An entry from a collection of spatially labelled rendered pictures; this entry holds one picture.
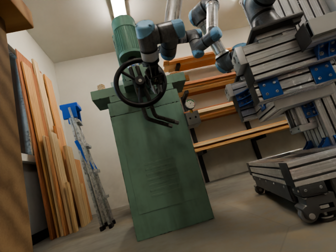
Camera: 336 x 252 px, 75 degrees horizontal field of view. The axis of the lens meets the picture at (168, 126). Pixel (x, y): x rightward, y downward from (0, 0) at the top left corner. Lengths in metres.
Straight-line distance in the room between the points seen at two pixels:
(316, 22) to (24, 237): 1.08
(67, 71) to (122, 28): 2.80
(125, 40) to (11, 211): 1.52
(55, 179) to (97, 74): 2.30
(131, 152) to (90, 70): 3.14
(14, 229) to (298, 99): 1.18
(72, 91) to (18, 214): 4.03
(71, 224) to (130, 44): 1.76
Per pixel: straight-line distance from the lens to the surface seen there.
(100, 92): 1.43
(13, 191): 0.23
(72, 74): 4.36
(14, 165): 0.24
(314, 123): 1.36
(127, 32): 1.71
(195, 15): 1.80
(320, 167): 0.96
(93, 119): 3.96
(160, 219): 1.31
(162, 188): 1.29
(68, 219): 2.50
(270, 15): 1.23
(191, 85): 3.59
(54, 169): 2.52
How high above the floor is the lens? 0.30
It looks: 12 degrees up
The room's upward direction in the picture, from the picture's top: 15 degrees counter-clockwise
